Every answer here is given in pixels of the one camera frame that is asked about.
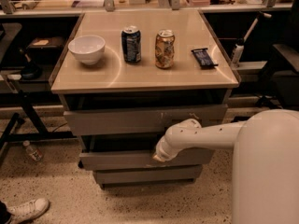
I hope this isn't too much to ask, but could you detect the grey bottom drawer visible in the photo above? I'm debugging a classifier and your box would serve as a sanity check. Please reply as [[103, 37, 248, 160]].
[[93, 164, 202, 185]]

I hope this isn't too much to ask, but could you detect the plastic water bottle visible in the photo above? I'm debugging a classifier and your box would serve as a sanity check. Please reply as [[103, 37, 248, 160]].
[[22, 140, 43, 161]]

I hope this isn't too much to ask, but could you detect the grey top drawer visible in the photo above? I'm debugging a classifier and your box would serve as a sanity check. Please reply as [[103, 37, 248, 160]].
[[64, 105, 228, 136]]

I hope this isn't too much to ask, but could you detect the gold soda can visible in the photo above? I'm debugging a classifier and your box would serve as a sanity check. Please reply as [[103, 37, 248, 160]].
[[155, 29, 175, 69]]

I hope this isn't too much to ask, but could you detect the dark blue soda can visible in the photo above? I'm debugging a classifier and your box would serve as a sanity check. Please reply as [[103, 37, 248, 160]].
[[121, 25, 141, 63]]

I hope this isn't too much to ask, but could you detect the dark blue snack bar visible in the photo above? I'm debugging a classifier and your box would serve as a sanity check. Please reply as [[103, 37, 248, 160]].
[[192, 48, 217, 68]]

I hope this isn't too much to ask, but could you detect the dark box with label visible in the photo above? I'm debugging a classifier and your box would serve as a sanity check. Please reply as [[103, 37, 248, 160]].
[[27, 36, 64, 57]]

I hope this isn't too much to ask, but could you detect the white bowl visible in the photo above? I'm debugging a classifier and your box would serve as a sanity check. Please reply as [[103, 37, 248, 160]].
[[68, 35, 106, 65]]

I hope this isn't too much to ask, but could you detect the grey drawer cabinet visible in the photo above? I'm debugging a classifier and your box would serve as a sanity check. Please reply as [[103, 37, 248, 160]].
[[49, 8, 241, 189]]

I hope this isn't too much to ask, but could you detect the white robot body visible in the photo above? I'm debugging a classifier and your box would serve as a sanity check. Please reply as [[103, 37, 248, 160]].
[[232, 109, 299, 224]]

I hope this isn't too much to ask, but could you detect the black joystick device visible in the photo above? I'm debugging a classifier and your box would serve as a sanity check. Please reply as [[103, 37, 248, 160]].
[[19, 48, 42, 80]]

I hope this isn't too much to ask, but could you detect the black office chair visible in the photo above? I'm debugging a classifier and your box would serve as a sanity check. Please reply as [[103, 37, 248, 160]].
[[253, 0, 299, 111]]

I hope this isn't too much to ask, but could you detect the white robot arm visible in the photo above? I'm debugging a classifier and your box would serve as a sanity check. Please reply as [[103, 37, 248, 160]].
[[153, 119, 245, 162]]

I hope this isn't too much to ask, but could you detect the black desk frame left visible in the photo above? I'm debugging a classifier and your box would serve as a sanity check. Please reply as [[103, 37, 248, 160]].
[[0, 22, 78, 166]]

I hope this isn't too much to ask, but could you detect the white sneaker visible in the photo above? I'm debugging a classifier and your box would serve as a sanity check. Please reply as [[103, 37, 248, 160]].
[[5, 198, 50, 224]]

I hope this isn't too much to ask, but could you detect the grey drawer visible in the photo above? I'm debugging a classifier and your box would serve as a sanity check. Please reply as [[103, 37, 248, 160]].
[[93, 164, 202, 185], [64, 105, 228, 136], [79, 133, 213, 171]]

